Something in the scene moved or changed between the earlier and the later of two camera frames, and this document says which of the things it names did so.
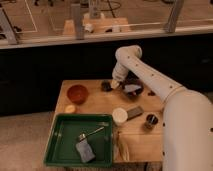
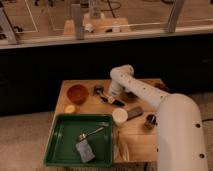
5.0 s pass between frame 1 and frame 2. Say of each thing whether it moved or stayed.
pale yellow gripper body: moved
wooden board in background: stayed
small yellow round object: stayed
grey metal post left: stayed
